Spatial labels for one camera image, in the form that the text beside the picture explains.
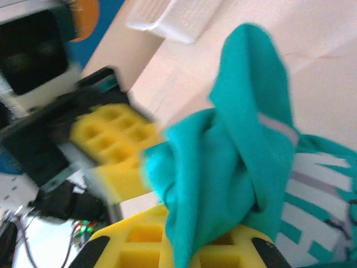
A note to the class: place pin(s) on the teal t-shirt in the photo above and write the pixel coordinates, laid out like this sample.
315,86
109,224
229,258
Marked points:
217,167

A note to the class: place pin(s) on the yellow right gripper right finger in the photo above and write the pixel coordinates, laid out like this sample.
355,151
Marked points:
231,257

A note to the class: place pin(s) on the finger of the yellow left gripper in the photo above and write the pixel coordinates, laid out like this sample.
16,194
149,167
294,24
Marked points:
122,184
111,131

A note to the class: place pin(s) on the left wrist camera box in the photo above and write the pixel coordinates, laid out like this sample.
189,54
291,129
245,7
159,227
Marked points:
30,56

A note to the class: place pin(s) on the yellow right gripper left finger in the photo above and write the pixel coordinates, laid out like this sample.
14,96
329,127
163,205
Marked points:
139,245

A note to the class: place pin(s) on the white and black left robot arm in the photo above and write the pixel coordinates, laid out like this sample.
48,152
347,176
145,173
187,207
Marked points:
14,190

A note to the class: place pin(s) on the white plastic mesh basket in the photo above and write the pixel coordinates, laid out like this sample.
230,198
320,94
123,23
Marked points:
178,19

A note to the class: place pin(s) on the black controller board with LED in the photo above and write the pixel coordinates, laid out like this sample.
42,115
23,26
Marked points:
83,227

